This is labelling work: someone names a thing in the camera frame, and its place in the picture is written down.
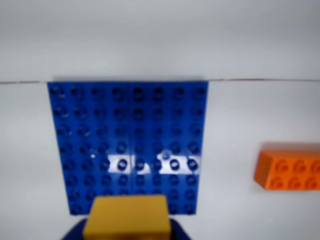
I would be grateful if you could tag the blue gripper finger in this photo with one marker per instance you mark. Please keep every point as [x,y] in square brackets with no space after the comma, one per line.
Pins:
[180,231]
[75,232]

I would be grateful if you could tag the yellow 2x2 block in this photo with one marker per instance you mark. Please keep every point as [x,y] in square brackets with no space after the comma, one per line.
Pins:
[127,217]

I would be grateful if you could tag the orange 2x4 block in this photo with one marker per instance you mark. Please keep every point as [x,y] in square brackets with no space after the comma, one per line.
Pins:
[290,167]

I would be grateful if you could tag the blue 8x8 base plate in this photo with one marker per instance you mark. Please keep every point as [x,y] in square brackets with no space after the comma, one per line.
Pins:
[100,125]

